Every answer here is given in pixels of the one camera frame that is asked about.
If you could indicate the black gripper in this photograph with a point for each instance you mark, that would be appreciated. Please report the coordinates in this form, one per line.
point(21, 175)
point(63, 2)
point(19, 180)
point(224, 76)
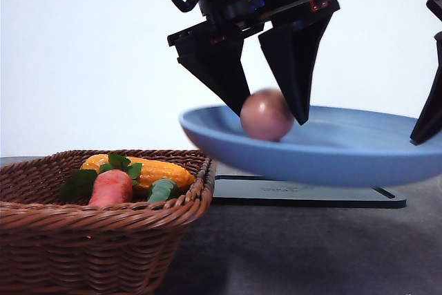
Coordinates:
point(213, 50)

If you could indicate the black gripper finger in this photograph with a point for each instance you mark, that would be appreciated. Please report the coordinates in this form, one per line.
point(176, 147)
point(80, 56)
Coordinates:
point(429, 128)

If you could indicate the brown egg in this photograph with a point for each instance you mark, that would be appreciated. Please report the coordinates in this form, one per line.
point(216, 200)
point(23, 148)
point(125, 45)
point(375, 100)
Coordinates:
point(267, 115)

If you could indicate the blue plate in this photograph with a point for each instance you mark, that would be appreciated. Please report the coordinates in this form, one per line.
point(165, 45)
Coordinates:
point(334, 146)

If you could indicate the brown wicker basket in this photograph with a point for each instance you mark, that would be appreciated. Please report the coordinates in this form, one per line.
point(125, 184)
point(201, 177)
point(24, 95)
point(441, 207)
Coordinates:
point(50, 246)

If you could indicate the black flat tray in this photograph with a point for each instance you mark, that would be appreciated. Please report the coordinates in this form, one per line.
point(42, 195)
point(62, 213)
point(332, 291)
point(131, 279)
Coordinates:
point(267, 191)

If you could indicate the orange toy corn cob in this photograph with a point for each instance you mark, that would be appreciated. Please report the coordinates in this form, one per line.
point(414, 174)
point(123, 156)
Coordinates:
point(152, 170)

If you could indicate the green toy vegetable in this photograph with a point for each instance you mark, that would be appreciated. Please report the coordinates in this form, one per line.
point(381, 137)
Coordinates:
point(161, 190)

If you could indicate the red toy carrot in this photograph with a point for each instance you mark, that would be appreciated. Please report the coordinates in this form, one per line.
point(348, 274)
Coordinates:
point(111, 184)

